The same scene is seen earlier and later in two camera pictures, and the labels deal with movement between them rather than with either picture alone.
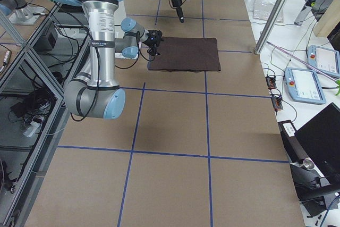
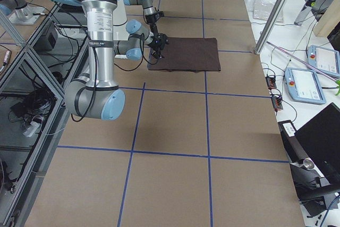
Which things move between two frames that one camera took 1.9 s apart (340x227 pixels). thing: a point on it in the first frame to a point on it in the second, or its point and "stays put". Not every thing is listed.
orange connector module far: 271,82 stays put
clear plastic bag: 262,10 stays put
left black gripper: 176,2 to 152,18
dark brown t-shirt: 186,53 stays put
